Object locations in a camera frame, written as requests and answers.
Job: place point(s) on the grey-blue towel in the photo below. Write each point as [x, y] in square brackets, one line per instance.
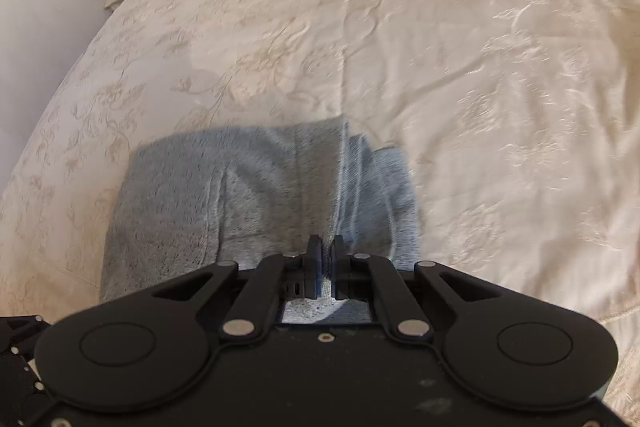
[200, 192]

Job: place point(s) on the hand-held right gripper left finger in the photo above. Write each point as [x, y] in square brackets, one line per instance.
[314, 269]

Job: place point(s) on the cream embroidered bedspread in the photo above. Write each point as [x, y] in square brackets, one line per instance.
[475, 107]

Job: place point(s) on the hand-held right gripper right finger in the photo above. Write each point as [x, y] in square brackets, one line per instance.
[338, 269]

